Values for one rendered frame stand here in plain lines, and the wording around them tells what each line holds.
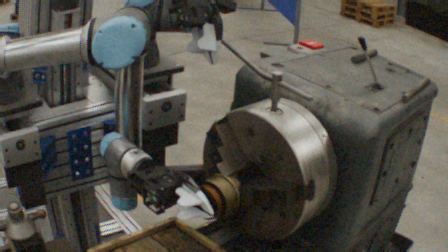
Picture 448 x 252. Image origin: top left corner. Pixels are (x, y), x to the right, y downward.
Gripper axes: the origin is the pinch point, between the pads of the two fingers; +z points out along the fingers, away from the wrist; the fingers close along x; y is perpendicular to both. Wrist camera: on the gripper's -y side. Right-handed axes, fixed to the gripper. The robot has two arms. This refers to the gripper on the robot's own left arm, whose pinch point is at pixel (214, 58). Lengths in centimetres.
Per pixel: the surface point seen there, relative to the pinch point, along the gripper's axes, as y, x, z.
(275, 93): -3.8, 11.4, 9.7
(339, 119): -16.6, 18.0, 18.8
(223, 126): 1.7, -0.2, 14.7
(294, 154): -0.2, 16.5, 21.7
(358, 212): -19, 19, 43
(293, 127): -4.0, 14.2, 17.1
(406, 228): -168, -41, 127
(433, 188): -233, -44, 125
